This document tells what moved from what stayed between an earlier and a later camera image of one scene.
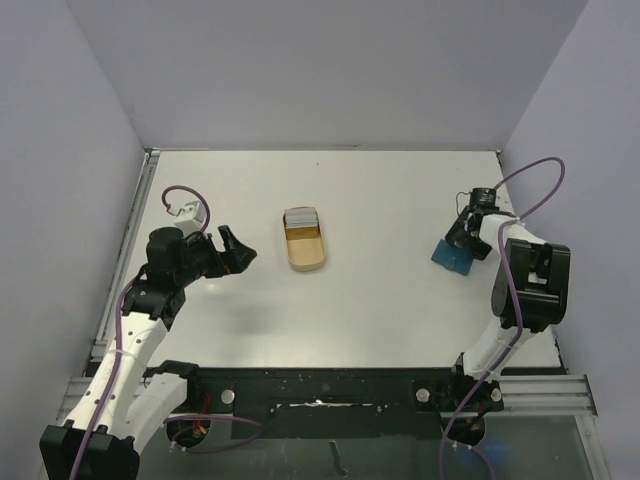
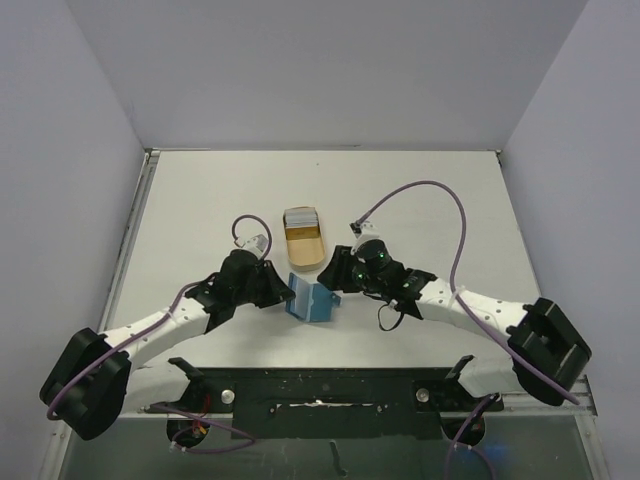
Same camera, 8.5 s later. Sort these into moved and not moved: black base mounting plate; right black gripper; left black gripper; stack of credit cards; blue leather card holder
Moved: right black gripper; left black gripper; blue leather card holder
Not moved: stack of credit cards; black base mounting plate
